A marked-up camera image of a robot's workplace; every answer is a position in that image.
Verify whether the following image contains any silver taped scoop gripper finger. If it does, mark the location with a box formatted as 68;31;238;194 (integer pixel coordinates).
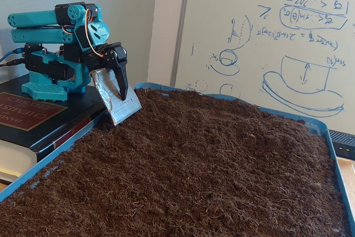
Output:
91;67;143;127

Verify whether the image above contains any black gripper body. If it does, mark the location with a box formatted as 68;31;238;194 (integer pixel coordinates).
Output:
83;42;123;73

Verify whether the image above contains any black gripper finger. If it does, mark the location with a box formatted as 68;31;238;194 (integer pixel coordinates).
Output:
104;47;129;101

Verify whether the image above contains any brown fibrous soil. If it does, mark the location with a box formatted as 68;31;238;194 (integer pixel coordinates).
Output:
0;87;347;237

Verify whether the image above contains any black chemistry physics handbook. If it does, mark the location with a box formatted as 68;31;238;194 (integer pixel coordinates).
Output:
0;75;111;185

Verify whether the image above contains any whiteboard with blue drawings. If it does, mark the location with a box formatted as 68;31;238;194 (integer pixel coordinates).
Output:
170;0;355;135

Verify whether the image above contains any blue plastic tray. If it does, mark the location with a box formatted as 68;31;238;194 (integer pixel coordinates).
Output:
0;82;355;237

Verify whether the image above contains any black device with perforated top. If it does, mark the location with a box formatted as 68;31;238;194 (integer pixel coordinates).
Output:
328;129;355;162

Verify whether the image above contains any red white servo wire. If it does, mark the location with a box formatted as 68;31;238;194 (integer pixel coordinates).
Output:
85;8;105;60

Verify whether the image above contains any black cable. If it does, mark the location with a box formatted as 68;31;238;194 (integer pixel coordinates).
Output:
0;59;26;68

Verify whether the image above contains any blue cable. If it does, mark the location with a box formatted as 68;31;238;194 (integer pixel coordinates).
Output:
0;49;26;63

